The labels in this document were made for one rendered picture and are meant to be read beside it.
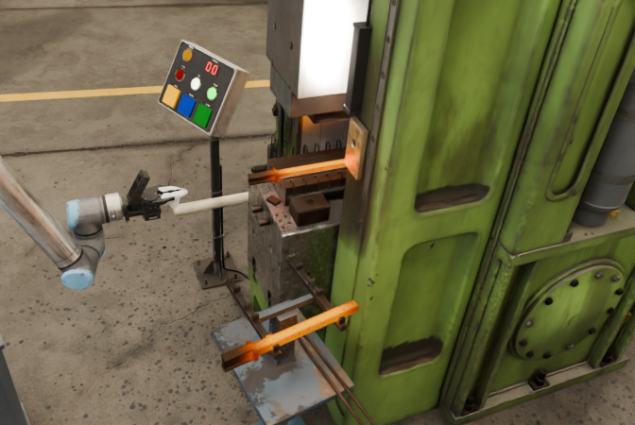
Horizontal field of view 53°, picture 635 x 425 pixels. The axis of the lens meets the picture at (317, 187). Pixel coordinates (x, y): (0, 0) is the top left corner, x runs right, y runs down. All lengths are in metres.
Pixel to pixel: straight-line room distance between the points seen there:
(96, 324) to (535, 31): 2.24
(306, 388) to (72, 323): 1.45
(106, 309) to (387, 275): 1.57
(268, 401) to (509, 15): 1.27
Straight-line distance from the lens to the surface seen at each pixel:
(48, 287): 3.33
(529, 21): 1.81
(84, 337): 3.07
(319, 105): 2.03
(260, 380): 2.00
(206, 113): 2.51
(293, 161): 2.30
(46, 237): 1.99
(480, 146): 1.96
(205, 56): 2.57
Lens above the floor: 2.29
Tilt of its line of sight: 37 degrees down
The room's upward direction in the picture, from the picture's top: 6 degrees clockwise
